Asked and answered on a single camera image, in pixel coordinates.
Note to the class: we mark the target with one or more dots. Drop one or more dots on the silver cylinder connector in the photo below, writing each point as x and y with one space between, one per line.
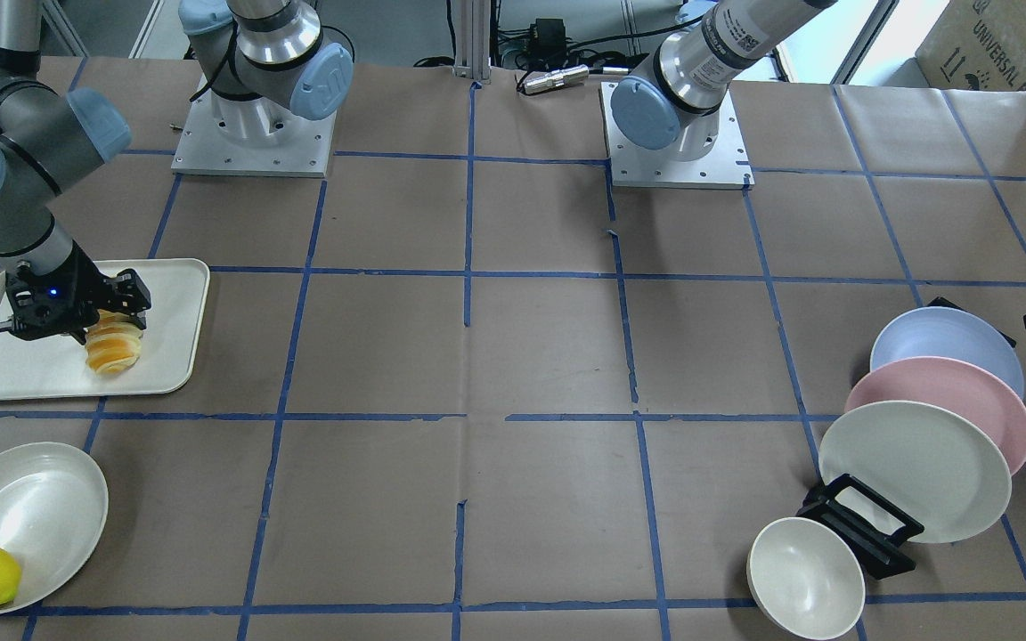
553 80

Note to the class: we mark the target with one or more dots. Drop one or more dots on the white plate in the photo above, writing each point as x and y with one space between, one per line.
930 463

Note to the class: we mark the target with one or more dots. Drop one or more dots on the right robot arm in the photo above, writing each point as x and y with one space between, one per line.
253 53

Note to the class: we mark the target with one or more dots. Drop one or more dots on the pink plate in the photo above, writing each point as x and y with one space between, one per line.
969 391

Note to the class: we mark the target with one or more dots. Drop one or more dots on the aluminium frame post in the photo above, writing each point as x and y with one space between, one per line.
473 39

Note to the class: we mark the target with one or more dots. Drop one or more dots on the blue plate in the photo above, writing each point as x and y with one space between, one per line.
950 333

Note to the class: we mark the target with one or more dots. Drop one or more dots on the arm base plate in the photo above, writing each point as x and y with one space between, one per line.
709 154
252 139

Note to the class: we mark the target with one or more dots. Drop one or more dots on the cardboard box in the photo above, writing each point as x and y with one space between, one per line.
976 45

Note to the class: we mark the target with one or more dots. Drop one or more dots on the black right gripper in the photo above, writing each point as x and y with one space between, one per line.
85 283

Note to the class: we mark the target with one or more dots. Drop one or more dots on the orange striped bread roll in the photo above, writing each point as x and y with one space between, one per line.
114 344

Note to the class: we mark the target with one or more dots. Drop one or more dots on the white shallow dish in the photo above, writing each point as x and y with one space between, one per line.
54 502

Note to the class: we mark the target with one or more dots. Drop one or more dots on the black plate rack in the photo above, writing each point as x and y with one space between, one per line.
874 529

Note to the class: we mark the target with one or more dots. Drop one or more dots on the cream bowl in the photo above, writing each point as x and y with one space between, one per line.
805 579

